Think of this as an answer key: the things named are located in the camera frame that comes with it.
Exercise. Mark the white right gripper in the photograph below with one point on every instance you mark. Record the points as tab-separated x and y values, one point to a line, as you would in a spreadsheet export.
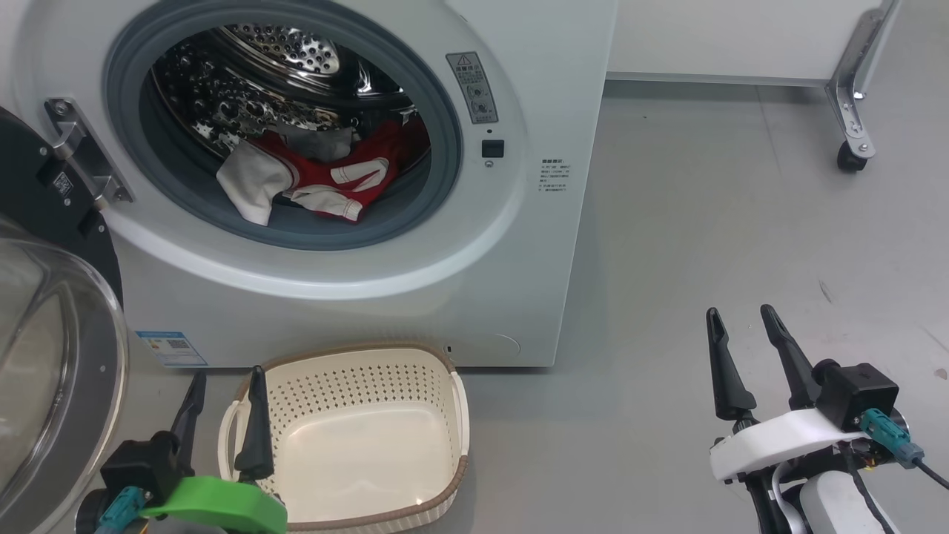
771	441

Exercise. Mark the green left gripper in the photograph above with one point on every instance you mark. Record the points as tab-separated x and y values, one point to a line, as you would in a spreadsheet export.
222	504

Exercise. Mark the black round glass machine door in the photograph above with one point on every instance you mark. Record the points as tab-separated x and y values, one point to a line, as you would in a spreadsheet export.
44	386

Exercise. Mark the red and white garment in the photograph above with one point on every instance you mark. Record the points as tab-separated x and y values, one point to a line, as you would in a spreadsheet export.
326	182

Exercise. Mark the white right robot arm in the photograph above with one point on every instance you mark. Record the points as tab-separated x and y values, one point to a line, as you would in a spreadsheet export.
830	504

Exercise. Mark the cream perforated laundry basket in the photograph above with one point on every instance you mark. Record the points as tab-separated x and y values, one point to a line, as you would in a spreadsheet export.
363	460

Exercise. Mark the white front-load washing machine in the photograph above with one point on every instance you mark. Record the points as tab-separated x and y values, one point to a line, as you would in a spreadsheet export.
504	245

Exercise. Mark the metal door hinge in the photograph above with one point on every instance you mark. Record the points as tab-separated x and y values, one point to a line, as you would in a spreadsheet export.
85	148

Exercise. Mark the black door latch socket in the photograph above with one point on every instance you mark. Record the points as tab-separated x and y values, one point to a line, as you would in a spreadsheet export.
492	148

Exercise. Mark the blue energy label sticker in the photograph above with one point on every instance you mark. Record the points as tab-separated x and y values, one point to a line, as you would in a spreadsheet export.
172	348

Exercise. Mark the printed text notice label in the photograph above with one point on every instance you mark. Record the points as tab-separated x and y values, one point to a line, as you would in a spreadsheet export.
554	175

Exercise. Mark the white partition panel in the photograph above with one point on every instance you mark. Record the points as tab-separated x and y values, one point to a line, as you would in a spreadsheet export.
726	37

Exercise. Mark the grey warning sticker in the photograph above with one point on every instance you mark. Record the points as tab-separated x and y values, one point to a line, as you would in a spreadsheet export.
472	87

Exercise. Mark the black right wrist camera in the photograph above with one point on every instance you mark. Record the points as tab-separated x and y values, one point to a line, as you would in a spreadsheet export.
860	393

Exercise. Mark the metal bracket with caster wheel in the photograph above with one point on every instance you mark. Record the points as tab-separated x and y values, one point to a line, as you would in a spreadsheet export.
852	96

